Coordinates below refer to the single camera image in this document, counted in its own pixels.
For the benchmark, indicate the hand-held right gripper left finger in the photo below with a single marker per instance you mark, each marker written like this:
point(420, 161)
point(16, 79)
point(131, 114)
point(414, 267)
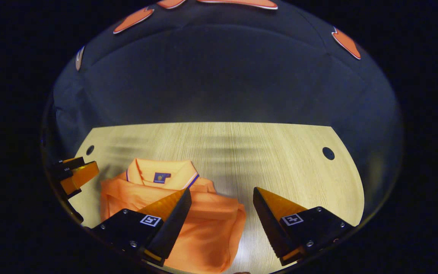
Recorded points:
point(175, 220)

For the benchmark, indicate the black backdrop cloth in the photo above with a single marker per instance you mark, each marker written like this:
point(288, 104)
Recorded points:
point(222, 76)

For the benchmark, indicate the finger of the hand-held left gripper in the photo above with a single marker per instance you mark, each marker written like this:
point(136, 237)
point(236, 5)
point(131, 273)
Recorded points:
point(70, 163)
point(80, 177)

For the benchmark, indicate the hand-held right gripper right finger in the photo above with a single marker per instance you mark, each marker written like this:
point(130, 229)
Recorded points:
point(268, 224)

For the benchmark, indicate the orange T-shirt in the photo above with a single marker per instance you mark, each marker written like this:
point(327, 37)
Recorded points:
point(207, 228)

